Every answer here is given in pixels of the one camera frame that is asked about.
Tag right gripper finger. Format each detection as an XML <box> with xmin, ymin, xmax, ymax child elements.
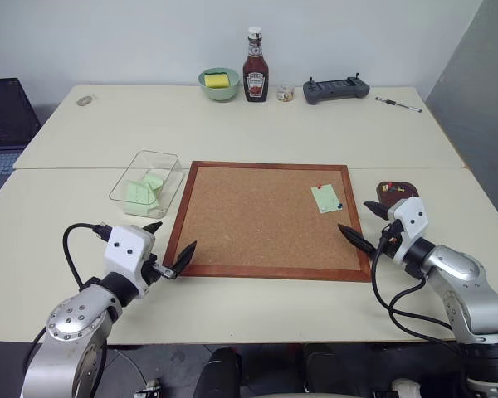
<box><xmin>363</xmin><ymin>201</ymin><xmax>390</xmax><ymax>220</ymax></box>
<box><xmin>336</xmin><ymin>223</ymin><xmax>378</xmax><ymax>259</ymax></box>

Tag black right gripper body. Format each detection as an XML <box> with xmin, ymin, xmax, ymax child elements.
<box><xmin>372</xmin><ymin>217</ymin><xmax>404</xmax><ymax>259</ymax></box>

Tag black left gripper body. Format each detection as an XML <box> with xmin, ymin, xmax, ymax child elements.
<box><xmin>142</xmin><ymin>253</ymin><xmax>173</xmax><ymax>289</ymax></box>

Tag light green paper note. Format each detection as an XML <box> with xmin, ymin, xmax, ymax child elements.
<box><xmin>124</xmin><ymin>180</ymin><xmax>160</xmax><ymax>217</ymax></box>
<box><xmin>142</xmin><ymin>172</ymin><xmax>166</xmax><ymax>198</ymax></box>

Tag green sticky note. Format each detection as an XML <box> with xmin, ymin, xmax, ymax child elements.
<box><xmin>310</xmin><ymin>184</ymin><xmax>343</xmax><ymax>215</ymax></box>

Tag wood-framed cork board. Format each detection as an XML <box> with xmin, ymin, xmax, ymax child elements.
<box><xmin>162</xmin><ymin>160</ymin><xmax>373</xmax><ymax>284</ymax></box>

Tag small dish of pushpins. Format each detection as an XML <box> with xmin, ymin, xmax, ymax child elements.
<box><xmin>375</xmin><ymin>180</ymin><xmax>422</xmax><ymax>209</ymax></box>

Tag clear plastic container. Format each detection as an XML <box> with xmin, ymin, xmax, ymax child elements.
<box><xmin>109</xmin><ymin>150</ymin><xmax>186</xmax><ymax>220</ymax></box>

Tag black and silver pen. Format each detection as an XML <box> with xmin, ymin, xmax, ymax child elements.
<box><xmin>375</xmin><ymin>96</ymin><xmax>423</xmax><ymax>114</ymax></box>

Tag dark rounded shape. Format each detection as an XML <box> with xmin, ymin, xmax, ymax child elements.
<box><xmin>190</xmin><ymin>347</ymin><xmax>244</xmax><ymax>398</ymax></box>
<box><xmin>301</xmin><ymin>342</ymin><xmax>349</xmax><ymax>398</ymax></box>

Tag grey handheld controller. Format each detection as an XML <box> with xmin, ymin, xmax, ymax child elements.
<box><xmin>302</xmin><ymin>73</ymin><xmax>371</xmax><ymax>106</ymax></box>

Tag grey partition panel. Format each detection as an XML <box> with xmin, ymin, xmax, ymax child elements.
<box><xmin>424</xmin><ymin>0</ymin><xmax>498</xmax><ymax>240</ymax></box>

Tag green ceramic bowl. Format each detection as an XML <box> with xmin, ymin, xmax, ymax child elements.
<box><xmin>198</xmin><ymin>67</ymin><xmax>240</xmax><ymax>103</ymax></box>

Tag yellow sponge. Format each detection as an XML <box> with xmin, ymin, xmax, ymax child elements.
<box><xmin>203</xmin><ymin>70</ymin><xmax>233</xmax><ymax>90</ymax></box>

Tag ketchup bottle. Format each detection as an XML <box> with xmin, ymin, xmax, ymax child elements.
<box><xmin>242</xmin><ymin>27</ymin><xmax>271</xmax><ymax>104</ymax></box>

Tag dark laptop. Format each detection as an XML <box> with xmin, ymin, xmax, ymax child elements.
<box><xmin>0</xmin><ymin>77</ymin><xmax>42</xmax><ymax>205</ymax></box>

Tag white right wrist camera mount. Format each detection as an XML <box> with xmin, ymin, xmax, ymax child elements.
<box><xmin>386</xmin><ymin>197</ymin><xmax>430</xmax><ymax>265</ymax></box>

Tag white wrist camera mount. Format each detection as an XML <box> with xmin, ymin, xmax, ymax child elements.
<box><xmin>103</xmin><ymin>225</ymin><xmax>157</xmax><ymax>300</ymax></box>
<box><xmin>386</xmin><ymin>197</ymin><xmax>430</xmax><ymax>265</ymax></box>

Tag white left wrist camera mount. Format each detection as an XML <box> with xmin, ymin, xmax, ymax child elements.
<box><xmin>103</xmin><ymin>225</ymin><xmax>157</xmax><ymax>300</ymax></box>

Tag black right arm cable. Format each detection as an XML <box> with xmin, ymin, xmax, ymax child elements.
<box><xmin>370</xmin><ymin>231</ymin><xmax>461</xmax><ymax>347</ymax></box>

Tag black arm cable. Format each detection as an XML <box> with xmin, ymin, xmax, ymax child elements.
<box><xmin>61</xmin><ymin>222</ymin><xmax>111</xmax><ymax>289</ymax></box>
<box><xmin>370</xmin><ymin>231</ymin><xmax>461</xmax><ymax>347</ymax></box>

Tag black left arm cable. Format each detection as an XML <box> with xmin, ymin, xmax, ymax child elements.
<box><xmin>61</xmin><ymin>222</ymin><xmax>111</xmax><ymax>289</ymax></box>

